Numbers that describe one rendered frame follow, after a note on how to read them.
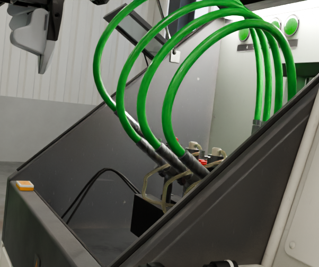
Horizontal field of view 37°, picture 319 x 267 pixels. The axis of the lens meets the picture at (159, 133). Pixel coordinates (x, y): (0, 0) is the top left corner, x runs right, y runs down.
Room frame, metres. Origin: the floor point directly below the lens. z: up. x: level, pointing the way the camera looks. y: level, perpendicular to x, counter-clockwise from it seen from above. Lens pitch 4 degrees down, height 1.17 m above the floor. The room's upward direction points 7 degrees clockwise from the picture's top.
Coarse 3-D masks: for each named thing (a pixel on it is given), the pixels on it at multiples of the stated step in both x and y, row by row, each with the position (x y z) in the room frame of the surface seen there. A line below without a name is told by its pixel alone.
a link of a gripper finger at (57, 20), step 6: (54, 0) 0.66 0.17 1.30; (60, 0) 0.67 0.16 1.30; (54, 6) 0.66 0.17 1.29; (60, 6) 0.67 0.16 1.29; (54, 12) 0.66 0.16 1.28; (60, 12) 0.67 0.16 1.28; (54, 18) 0.66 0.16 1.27; (60, 18) 0.67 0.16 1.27; (48, 24) 0.67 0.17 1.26; (54, 24) 0.67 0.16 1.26; (60, 24) 0.67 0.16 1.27; (48, 30) 0.67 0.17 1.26; (54, 30) 0.67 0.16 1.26; (48, 36) 0.67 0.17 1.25; (54, 36) 0.68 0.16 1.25
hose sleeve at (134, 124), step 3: (114, 111) 0.88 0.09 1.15; (117, 114) 0.88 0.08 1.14; (126, 114) 0.89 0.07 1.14; (129, 117) 0.89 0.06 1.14; (129, 120) 0.89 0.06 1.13; (132, 120) 0.89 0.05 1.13; (135, 120) 0.90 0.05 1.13; (132, 123) 0.89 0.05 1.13; (135, 123) 0.89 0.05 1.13; (138, 123) 0.90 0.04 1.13; (132, 126) 0.89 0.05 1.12; (135, 126) 0.89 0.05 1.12; (138, 126) 0.90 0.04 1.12; (135, 129) 0.90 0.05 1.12; (138, 129) 0.90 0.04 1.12; (138, 132) 0.90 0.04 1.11; (141, 132) 0.90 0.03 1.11; (141, 135) 0.90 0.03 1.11
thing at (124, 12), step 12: (144, 0) 0.89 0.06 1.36; (120, 12) 0.88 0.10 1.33; (108, 24) 0.87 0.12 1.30; (108, 36) 0.87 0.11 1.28; (252, 36) 1.01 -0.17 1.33; (96, 48) 0.86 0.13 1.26; (96, 60) 0.86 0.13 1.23; (96, 72) 0.86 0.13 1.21; (96, 84) 0.86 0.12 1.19; (108, 96) 0.87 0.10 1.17
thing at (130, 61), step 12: (204, 0) 0.86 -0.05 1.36; (216, 0) 0.87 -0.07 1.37; (228, 0) 0.88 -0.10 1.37; (180, 12) 0.84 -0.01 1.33; (156, 24) 0.82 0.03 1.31; (168, 24) 0.83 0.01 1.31; (144, 36) 0.81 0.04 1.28; (264, 36) 0.92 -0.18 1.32; (264, 48) 0.92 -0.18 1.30; (132, 60) 0.80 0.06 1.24; (264, 60) 0.93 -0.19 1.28; (120, 84) 0.79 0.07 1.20; (120, 96) 0.79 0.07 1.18; (264, 96) 0.94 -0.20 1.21; (120, 108) 0.80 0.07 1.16; (264, 108) 0.94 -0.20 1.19; (120, 120) 0.80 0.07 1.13; (264, 120) 0.93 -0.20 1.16; (132, 132) 0.81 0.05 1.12; (144, 144) 0.82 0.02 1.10; (156, 156) 0.83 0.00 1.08; (168, 168) 0.84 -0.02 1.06
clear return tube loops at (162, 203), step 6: (198, 144) 0.85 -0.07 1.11; (222, 150) 0.78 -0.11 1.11; (216, 162) 0.75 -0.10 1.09; (156, 168) 0.79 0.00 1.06; (162, 168) 0.80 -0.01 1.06; (150, 174) 0.79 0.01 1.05; (180, 174) 0.72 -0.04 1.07; (186, 174) 0.72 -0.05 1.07; (144, 180) 0.78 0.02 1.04; (168, 180) 0.71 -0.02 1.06; (174, 180) 0.72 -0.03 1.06; (144, 186) 0.78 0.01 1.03; (192, 186) 0.65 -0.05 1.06; (144, 192) 0.78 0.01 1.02; (186, 192) 0.65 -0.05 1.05; (144, 198) 0.77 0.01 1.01; (162, 198) 0.71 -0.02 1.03; (162, 204) 0.70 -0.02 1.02; (168, 204) 0.76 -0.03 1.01; (174, 204) 0.76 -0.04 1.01
